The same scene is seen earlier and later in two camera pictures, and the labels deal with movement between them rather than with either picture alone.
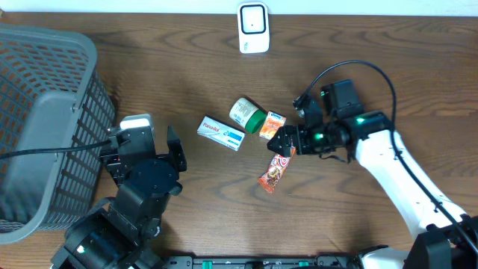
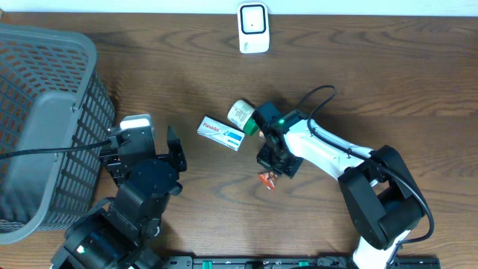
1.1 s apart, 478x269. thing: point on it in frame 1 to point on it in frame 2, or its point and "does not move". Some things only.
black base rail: (265, 262) does not move
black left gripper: (169, 166) does not move
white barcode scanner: (253, 27) does not move
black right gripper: (301, 142) to (287, 170)
